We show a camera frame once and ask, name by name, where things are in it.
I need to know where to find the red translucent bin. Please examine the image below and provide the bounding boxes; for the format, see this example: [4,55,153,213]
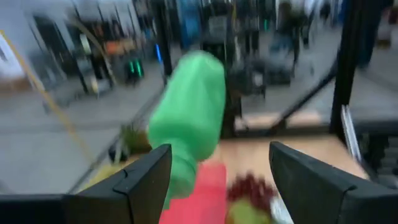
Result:
[159,161,228,224]

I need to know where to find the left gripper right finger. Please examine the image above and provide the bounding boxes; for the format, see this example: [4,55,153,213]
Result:
[269,141,398,224]

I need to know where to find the green plastic bottle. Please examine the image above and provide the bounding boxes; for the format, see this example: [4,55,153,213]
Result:
[148,50,226,209]

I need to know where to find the silver aluminium bracket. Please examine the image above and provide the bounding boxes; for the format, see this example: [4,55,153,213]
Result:
[341,105,363,162]

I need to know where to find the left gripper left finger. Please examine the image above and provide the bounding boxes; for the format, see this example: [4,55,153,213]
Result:
[0,143,173,224]

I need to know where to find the computer tower green lights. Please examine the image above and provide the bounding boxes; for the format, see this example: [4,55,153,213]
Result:
[124,57,146,85]

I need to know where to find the dark red toy grapes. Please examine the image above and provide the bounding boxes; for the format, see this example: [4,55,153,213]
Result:
[226,174,277,215]

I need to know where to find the potted green succulent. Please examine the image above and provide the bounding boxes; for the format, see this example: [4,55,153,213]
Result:
[119,123,153,156]

